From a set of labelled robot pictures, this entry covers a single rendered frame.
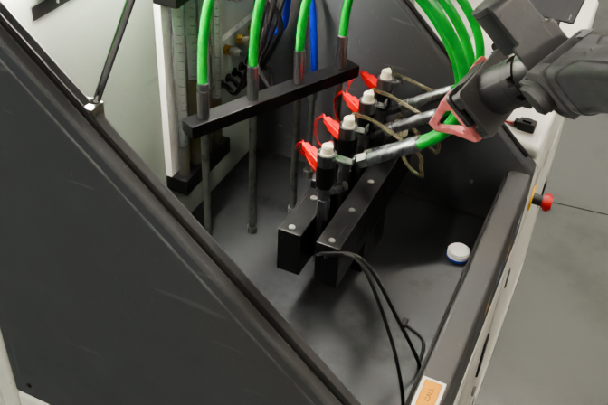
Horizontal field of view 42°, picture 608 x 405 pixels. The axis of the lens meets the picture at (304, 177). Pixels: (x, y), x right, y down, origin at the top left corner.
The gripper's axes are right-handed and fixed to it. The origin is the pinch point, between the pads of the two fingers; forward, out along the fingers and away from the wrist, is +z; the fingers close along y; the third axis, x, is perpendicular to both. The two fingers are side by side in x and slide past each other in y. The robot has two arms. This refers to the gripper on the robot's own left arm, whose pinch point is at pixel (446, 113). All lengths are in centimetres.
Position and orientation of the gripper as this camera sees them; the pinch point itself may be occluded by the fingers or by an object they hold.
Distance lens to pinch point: 101.8
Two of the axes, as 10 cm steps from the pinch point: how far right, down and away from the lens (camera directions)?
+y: -6.0, 6.2, -5.0
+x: 6.4, 7.5, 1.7
